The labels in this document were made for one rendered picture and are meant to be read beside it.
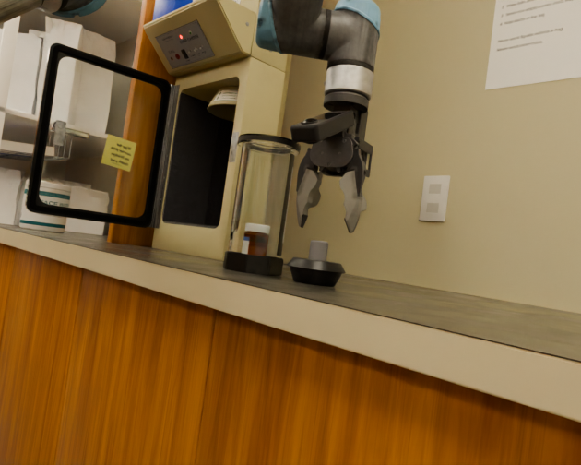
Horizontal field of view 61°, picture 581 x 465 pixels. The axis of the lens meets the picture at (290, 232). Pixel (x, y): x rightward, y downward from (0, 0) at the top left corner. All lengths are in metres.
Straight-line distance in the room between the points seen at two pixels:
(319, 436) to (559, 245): 0.75
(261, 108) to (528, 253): 0.68
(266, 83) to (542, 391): 0.97
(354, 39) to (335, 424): 0.55
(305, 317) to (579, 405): 0.25
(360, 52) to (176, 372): 0.55
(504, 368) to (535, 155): 0.85
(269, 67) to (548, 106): 0.62
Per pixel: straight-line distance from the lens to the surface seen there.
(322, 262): 0.73
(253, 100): 1.19
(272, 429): 0.61
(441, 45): 1.42
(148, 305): 0.83
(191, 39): 1.30
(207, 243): 1.18
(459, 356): 0.42
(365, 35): 0.82
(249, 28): 1.22
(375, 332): 0.46
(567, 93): 1.23
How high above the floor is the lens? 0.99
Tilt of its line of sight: 2 degrees up
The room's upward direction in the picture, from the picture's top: 8 degrees clockwise
